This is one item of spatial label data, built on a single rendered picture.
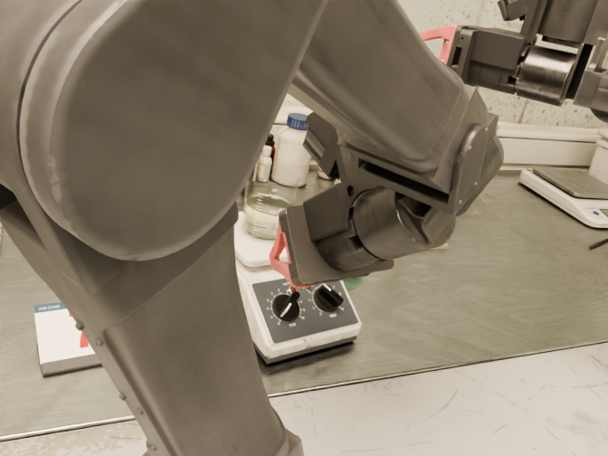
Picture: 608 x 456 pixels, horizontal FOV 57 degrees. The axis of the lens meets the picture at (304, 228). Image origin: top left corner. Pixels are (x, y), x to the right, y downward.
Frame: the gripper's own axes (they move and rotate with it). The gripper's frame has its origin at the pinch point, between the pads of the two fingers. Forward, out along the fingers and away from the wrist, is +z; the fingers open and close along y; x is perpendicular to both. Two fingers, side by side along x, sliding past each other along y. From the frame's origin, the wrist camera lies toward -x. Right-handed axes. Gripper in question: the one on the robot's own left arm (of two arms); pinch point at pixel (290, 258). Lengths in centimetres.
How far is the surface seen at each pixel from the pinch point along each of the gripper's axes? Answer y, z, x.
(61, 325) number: 19.6, 14.0, 2.0
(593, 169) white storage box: -113, 30, -15
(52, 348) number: 20.7, 13.7, 4.1
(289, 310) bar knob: -1.8, 5.4, 5.1
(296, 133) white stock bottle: -28, 35, -27
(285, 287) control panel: -3.5, 8.2, 2.4
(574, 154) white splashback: -117, 36, -21
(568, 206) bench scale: -86, 23, -5
